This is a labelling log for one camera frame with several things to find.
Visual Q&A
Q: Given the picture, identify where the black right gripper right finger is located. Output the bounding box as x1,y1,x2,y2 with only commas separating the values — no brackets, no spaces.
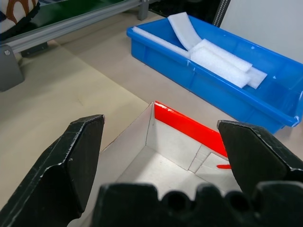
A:
217,120,303,195

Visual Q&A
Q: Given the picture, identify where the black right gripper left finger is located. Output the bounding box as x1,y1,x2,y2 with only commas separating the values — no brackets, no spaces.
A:
0,114,106,227

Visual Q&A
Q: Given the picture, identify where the red and white shoebox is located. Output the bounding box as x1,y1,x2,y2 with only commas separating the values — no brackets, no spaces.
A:
67,101,242,227

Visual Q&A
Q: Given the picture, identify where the flat white foam pad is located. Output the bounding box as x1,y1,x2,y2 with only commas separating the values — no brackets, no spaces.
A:
247,67,268,90

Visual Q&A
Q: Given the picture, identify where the blue plastic bin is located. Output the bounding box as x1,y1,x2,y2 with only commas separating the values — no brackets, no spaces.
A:
126,15,303,135

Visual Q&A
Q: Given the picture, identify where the thick white foam block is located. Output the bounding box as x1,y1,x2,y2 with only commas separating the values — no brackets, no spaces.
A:
190,39,253,89

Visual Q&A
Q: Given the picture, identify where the long white foam strip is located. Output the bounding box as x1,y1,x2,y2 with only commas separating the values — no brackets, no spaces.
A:
132,26,191,60

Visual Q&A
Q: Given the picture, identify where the curved white foam sheet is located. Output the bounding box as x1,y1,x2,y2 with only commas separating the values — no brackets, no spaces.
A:
168,13,202,52

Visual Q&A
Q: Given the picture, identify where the dark green conveyor belt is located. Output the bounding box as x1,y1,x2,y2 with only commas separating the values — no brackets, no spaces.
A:
28,0,126,29

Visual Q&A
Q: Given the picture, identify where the white shoe with brown pattern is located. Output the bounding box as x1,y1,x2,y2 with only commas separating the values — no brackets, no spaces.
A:
0,0,40,36

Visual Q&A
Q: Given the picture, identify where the grey metal frame bracket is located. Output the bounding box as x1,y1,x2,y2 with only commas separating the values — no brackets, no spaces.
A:
0,44,25,92

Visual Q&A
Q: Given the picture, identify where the aluminium conveyor frame rail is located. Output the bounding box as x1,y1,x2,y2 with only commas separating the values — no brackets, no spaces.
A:
0,0,143,53

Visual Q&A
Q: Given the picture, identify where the black perforated metal post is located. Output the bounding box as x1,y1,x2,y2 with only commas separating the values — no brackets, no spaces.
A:
213,0,232,27

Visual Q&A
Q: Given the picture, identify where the grey metal frame leg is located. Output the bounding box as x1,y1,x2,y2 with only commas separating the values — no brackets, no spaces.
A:
137,0,149,21

